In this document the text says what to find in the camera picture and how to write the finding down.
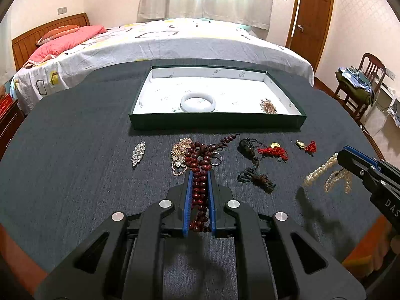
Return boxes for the dark red bead bracelet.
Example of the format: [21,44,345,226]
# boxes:
[183,133,240,233]

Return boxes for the pink gold chain bracelet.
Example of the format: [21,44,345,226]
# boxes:
[169,137,195,177]

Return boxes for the white pearl necklace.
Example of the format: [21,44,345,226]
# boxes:
[302,151,353,195]

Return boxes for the black cord pendant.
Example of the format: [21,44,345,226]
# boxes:
[236,138,275,194]

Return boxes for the small gold red tassel charm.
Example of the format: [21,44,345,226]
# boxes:
[295,140,317,155]

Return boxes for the silver rhinestone brooch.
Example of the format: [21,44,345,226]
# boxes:
[131,141,146,168]

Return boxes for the person's right hand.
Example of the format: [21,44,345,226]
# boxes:
[388,234,400,264]

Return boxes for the dark grey table cloth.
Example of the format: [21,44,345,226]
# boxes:
[0,58,391,300]

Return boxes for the white jade bangle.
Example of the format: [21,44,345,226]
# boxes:
[180,93,216,113]

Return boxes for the pile of clothes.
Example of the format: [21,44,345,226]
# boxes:
[335,66,381,106]

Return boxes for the wooden chair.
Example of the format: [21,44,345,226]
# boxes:
[334,53,387,123]

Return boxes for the bed with patterned sheet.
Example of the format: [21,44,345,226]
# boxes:
[9,19,315,114]

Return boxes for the brown wooden door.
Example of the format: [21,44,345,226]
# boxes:
[285,0,334,71]

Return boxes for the pink pillow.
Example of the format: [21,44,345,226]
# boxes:
[22,25,107,69]

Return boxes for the wooden nightstand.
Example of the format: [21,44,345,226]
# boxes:
[0,94,25,159]

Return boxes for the orange patterned pillow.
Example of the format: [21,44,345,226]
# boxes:
[36,24,80,47]

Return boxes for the wooden headboard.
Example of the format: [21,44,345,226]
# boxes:
[11,12,90,71]

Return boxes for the copper bead bracelet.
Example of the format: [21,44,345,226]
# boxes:
[259,97,278,115]

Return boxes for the wall outlet above headboard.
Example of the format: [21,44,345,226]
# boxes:
[58,7,67,15]

